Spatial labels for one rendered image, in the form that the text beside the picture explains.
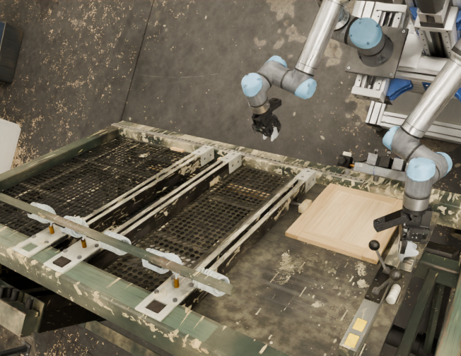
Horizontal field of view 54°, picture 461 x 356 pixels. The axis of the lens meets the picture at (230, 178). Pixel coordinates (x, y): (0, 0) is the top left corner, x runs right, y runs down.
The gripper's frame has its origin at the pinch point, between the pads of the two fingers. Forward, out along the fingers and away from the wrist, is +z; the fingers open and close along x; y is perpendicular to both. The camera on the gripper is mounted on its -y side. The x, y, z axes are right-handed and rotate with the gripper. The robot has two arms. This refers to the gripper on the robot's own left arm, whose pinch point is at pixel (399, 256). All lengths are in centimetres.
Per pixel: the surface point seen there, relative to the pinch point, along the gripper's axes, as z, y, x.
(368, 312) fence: 8.1, -9.7, -19.4
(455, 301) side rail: 7.1, 16.8, -10.5
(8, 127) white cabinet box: 65, -347, 245
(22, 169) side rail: 7, -182, 54
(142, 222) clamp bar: 5, -98, 13
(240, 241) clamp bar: 5, -55, 6
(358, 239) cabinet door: 10.5, -11.4, 23.7
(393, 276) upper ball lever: -2.5, -3.3, -13.8
